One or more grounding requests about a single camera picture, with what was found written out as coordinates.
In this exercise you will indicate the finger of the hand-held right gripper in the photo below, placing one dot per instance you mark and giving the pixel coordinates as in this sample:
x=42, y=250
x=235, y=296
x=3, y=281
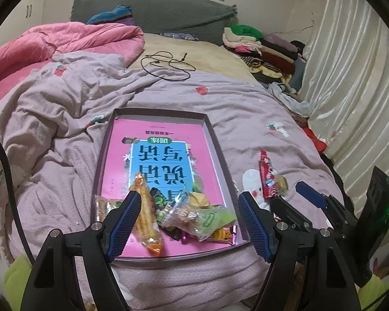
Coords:
x=290, y=215
x=309, y=194

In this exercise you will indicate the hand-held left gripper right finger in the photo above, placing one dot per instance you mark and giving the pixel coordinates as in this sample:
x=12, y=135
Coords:
x=254, y=225

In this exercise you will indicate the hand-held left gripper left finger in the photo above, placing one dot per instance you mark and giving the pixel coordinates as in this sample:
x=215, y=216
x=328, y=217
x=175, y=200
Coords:
x=124, y=223

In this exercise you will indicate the long orange snack packet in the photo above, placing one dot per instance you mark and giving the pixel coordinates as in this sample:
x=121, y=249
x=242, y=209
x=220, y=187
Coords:
x=147, y=225

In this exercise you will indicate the purple and yellow snack bar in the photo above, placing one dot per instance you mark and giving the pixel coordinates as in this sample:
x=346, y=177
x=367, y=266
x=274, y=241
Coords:
x=223, y=235

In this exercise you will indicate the light green snack packet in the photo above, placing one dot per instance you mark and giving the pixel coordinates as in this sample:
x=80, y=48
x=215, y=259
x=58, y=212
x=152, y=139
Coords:
x=214, y=220

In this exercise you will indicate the green and black snack packet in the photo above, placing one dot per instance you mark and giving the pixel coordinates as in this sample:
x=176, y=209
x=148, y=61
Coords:
x=160, y=202

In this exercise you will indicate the red snack packet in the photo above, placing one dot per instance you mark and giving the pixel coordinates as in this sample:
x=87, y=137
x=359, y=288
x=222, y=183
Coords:
x=268, y=175

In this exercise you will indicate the grey shallow box tray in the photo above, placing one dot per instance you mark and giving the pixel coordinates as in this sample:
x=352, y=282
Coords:
x=218, y=155

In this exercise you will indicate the small pale snack packet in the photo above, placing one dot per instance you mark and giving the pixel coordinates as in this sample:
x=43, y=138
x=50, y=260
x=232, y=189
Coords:
x=282, y=184

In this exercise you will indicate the floral cloth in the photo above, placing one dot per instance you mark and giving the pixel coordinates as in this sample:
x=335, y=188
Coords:
x=383, y=265

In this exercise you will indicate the red cloth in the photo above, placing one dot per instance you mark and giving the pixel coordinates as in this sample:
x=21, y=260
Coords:
x=315, y=139

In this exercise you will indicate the pink and blue book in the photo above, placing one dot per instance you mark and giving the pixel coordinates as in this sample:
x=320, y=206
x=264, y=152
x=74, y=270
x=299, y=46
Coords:
x=116, y=155

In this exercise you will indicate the lime green cloth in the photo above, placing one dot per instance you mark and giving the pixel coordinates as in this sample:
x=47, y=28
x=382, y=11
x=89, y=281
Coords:
x=16, y=273
x=372, y=290

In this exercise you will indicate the white and grey garment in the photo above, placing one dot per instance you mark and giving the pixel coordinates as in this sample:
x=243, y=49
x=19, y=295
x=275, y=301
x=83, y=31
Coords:
x=288, y=98

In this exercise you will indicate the lilac printed blanket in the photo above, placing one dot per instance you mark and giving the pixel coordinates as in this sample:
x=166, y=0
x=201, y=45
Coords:
x=68, y=142

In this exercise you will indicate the cream satin curtain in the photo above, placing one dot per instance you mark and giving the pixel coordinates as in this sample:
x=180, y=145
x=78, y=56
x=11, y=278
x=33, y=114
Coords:
x=350, y=71

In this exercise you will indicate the stack of folded clothes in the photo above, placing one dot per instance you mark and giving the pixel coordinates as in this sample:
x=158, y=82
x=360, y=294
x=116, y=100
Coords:
x=265, y=48

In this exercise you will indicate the beige bed sheet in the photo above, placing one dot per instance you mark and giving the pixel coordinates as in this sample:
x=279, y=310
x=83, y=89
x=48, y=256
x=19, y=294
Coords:
x=201, y=55

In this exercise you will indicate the pink quilt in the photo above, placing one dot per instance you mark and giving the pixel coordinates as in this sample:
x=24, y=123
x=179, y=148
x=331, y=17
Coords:
x=68, y=39

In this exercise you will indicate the dark patterned cloth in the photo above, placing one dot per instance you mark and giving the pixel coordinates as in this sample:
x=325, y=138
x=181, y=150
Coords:
x=178, y=35

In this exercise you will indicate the blue striped cloth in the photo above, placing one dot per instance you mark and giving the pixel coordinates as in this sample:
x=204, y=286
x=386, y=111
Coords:
x=112, y=16

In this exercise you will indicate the grey headboard cover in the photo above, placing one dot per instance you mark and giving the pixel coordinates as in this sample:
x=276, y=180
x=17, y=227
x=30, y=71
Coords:
x=181, y=16

